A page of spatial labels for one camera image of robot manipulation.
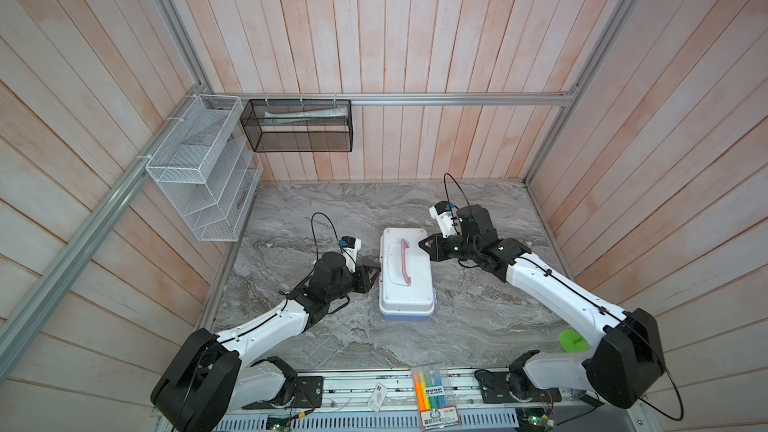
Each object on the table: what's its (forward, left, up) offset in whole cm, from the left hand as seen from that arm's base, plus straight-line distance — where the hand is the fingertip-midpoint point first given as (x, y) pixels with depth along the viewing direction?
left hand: (377, 274), depth 82 cm
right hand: (+6, -12, +7) cm, 15 cm away
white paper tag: (-28, 0, -10) cm, 30 cm away
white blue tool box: (-2, -8, +1) cm, 8 cm away
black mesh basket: (+51, +28, +14) cm, 60 cm away
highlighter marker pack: (-28, -13, -9) cm, 32 cm away
